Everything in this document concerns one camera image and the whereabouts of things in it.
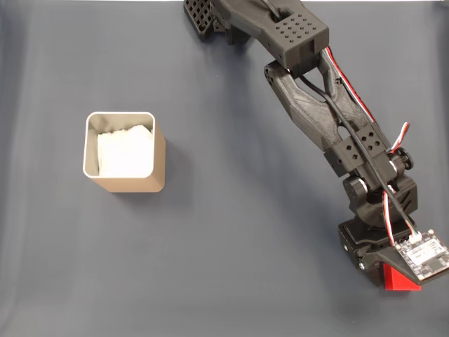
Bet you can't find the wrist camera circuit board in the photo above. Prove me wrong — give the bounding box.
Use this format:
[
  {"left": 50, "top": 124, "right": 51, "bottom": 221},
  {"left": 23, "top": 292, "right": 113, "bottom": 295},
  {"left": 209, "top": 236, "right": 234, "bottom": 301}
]
[{"left": 394, "top": 230, "right": 449, "bottom": 284}]

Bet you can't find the black camera cable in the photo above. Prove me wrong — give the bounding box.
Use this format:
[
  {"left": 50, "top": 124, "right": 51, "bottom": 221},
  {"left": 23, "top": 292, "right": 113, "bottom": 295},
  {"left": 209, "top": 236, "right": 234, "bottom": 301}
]
[{"left": 261, "top": 0, "right": 418, "bottom": 239}]

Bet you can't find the white tissue paper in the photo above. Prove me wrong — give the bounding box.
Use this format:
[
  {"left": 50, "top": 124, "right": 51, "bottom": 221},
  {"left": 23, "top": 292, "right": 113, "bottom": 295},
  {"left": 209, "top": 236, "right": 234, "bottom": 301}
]
[{"left": 97, "top": 124, "right": 154, "bottom": 177}]

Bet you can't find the red cube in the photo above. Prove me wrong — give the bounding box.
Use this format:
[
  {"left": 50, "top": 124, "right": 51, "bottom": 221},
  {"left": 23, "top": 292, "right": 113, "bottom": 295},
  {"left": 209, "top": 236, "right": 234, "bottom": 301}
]
[{"left": 382, "top": 263, "right": 422, "bottom": 291}]

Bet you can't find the blue-grey table mat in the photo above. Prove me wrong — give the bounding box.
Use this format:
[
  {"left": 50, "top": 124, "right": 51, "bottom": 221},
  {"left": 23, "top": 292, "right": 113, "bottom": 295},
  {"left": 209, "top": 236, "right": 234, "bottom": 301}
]
[{"left": 0, "top": 1, "right": 449, "bottom": 337}]

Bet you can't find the beige metal box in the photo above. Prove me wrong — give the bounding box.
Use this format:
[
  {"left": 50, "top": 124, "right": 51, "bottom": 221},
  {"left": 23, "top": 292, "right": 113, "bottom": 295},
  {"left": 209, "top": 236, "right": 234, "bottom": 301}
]
[{"left": 82, "top": 111, "right": 167, "bottom": 194}]

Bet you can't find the red white black wire bundle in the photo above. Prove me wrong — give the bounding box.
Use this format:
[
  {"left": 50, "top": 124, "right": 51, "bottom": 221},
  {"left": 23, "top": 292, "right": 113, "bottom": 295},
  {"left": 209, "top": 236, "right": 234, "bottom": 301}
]
[{"left": 322, "top": 47, "right": 411, "bottom": 246}]

